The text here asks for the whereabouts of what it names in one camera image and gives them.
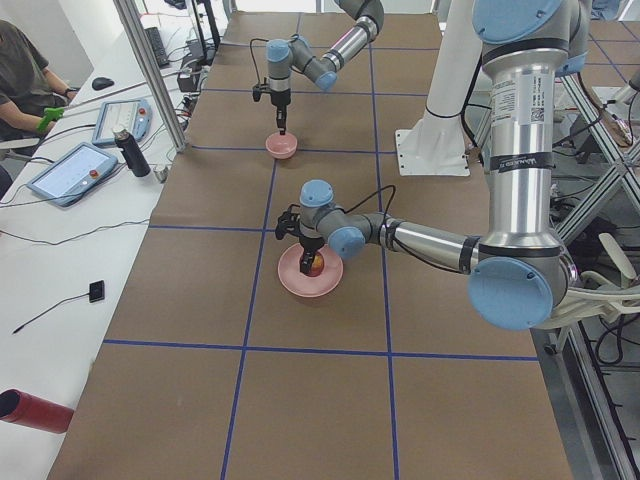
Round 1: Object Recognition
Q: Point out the pink bowl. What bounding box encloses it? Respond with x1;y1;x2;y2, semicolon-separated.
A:
265;132;298;160

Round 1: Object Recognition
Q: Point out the small black puck device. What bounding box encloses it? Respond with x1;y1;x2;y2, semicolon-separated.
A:
88;280;106;303

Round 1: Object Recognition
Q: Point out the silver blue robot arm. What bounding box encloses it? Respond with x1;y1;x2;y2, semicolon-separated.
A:
298;1;591;330
253;0;384;135

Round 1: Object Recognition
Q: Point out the red cylinder bottle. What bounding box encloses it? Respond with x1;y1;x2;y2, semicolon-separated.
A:
1;389;75;434

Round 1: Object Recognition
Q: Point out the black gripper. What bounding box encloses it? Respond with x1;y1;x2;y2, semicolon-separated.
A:
270;89;291;135
299;236;324;274

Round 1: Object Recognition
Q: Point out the seated person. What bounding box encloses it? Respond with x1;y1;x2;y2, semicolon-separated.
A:
1;20;77;141

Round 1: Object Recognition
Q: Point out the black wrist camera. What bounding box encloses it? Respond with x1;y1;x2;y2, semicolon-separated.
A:
275;209;301;240
252;82;271;102

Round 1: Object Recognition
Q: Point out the near blue teach pendant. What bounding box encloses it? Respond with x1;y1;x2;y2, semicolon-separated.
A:
27;142;117;207

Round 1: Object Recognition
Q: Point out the blue teach pendant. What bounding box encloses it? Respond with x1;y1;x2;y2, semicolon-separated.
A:
27;142;117;207
91;99;152;147

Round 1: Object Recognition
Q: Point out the pink plate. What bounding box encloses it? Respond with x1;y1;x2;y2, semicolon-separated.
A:
277;244;343;298

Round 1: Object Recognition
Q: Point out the aluminium frame post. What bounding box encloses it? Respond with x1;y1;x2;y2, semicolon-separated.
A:
113;0;186;153

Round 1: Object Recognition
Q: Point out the black computer mouse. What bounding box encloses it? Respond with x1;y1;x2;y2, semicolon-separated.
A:
91;76;114;91

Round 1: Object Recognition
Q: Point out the black water bottle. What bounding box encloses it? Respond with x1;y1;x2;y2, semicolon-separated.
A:
112;125;151;178

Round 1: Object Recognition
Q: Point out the black cable on desk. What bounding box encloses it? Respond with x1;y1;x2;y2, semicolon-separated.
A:
0;149;166;247

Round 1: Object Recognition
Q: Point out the far blue teach pendant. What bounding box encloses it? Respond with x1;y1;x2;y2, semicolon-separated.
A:
91;99;152;147

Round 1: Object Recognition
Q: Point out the black keyboard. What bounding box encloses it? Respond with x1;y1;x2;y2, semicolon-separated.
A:
144;27;170;68

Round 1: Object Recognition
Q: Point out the red yellow apple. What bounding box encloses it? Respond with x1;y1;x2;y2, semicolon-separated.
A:
306;253;325;277

